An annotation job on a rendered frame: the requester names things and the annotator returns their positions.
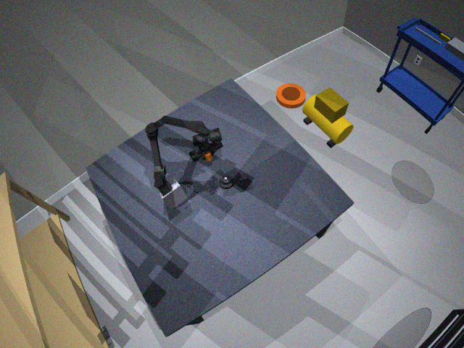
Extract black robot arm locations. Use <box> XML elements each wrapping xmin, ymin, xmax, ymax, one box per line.
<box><xmin>145</xmin><ymin>116</ymin><xmax>222</xmax><ymax>196</ymax></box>

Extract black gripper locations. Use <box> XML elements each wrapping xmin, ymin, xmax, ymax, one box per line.
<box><xmin>189</xmin><ymin>141</ymin><xmax>223</xmax><ymax>162</ymax></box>

